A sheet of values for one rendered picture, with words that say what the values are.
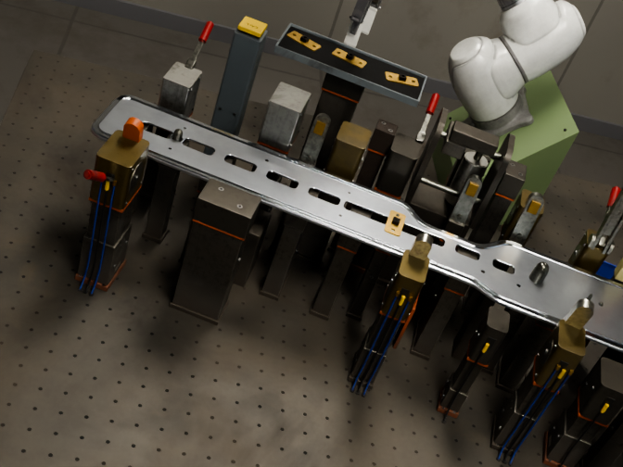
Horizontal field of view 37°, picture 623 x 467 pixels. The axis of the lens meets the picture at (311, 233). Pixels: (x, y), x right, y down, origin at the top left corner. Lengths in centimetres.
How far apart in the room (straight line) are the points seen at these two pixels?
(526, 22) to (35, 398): 161
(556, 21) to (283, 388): 128
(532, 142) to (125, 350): 130
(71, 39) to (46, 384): 262
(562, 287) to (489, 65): 76
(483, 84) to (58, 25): 236
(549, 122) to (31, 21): 255
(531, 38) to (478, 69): 17
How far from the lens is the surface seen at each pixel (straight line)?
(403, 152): 217
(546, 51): 267
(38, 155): 248
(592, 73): 492
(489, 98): 267
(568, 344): 194
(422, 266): 193
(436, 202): 226
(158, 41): 448
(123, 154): 193
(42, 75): 279
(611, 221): 221
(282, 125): 215
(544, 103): 278
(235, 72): 234
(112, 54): 430
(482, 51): 263
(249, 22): 231
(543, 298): 209
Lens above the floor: 222
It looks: 38 degrees down
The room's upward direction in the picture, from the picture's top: 21 degrees clockwise
